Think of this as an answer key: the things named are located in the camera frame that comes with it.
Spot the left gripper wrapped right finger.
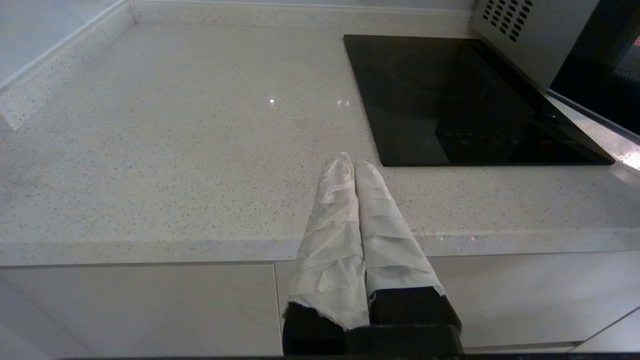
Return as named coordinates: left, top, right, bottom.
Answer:
left=354, top=160, right=462, bottom=327

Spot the black glass induction cooktop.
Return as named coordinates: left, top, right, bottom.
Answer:
left=343, top=34, right=616, bottom=167

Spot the left gripper wrapped left finger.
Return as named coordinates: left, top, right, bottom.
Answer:
left=281, top=151, right=371, bottom=356

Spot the beige wide cabinet front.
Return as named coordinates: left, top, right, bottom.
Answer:
left=0, top=262, right=283, bottom=358
left=274, top=250, right=640, bottom=351

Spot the black glass microwave door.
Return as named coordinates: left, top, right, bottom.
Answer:
left=546, top=0, right=640, bottom=146

